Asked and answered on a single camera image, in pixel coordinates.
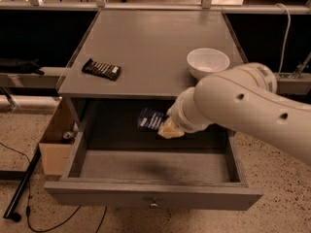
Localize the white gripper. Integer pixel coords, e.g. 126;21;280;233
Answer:
158;87;212;139

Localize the blue rxbar blueberry bar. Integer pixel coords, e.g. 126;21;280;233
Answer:
137;108;167;130

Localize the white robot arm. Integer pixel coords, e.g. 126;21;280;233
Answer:
158;63;311;165

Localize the grey open top drawer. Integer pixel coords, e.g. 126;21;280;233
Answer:
43;100;264;212

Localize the brass drawer knob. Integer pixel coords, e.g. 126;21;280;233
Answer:
149;198;159;209

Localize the white ceramic bowl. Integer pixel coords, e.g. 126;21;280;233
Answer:
187;48;230;80

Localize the grey wooden cabinet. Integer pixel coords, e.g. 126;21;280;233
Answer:
58;10;243;124

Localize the dark chocolate snack bar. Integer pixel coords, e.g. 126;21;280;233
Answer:
82;58;121;81

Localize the metal can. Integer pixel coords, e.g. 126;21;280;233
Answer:
62;131;74;143

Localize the cardboard box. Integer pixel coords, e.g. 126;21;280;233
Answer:
39;99;75;176

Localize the black floor pole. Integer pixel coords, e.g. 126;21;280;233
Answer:
0;148;41;222

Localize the metal railing frame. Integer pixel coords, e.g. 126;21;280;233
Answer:
1;0;310;98

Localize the black floor cable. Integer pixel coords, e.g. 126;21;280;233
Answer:
0;141;108;233

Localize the white cable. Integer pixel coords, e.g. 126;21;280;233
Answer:
274;3;292;78

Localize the black cloth on rail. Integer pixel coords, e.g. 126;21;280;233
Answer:
0;58;45;75

